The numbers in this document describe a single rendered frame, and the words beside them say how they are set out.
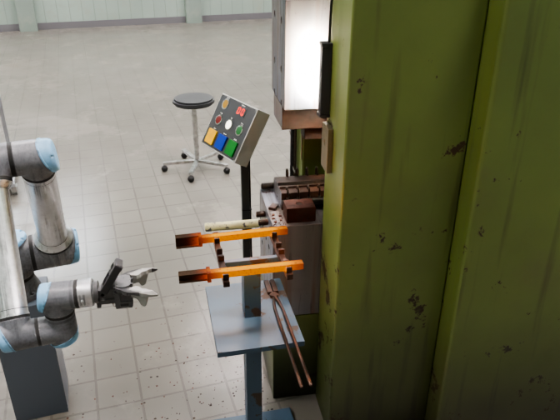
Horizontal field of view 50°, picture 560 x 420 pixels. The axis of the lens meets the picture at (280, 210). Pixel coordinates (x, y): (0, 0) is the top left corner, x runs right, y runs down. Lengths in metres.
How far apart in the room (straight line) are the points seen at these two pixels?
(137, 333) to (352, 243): 1.57
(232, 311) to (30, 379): 1.05
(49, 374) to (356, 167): 1.63
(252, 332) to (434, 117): 0.96
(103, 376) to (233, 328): 1.15
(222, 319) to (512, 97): 1.24
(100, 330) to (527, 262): 2.20
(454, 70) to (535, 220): 0.63
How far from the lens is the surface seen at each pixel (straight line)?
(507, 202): 2.23
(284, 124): 2.38
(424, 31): 2.00
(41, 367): 2.87
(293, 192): 2.50
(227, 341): 2.11
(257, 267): 1.98
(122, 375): 3.15
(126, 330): 3.42
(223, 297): 2.31
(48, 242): 2.52
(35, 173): 2.15
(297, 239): 2.44
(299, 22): 2.25
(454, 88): 2.09
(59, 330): 2.03
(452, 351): 2.52
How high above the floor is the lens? 2.06
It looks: 27 degrees down
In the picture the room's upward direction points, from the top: straight up
